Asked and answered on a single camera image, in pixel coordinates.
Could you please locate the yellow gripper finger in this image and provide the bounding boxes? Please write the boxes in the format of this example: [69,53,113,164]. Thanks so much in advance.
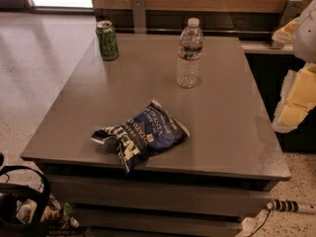
[273,63,316,133]
[272,17,299,43]

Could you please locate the blue chip bag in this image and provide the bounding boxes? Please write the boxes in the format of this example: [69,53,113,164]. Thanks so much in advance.
[91,100,190,174]

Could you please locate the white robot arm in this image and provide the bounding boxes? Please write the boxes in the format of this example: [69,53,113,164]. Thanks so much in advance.
[273,0,316,133]

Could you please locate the clear plastic water bottle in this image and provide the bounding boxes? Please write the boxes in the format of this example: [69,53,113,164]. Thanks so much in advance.
[176,18,203,89]

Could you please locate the striped power strip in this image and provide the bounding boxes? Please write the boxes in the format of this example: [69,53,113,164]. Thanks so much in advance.
[266,198,316,215]

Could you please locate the grey drawer cabinet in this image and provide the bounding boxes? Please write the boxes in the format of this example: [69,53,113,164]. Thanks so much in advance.
[23,35,290,237]

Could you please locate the green soda can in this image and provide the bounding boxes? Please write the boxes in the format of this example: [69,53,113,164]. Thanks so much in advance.
[96,21,119,61]

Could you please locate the black basket with snacks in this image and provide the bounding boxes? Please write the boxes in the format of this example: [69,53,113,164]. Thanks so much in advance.
[0,166,86,237]

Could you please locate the right metal wall bracket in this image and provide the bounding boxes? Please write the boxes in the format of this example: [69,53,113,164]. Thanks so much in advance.
[271,0,303,49]

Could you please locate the metal wall bracket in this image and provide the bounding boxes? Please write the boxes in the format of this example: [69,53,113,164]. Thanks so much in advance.
[131,0,147,34]
[271,0,303,49]

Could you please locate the black power cable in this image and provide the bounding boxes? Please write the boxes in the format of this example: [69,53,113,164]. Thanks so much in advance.
[247,208,273,237]

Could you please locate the left metal wall bracket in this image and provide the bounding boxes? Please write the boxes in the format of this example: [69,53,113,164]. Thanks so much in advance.
[131,0,147,34]

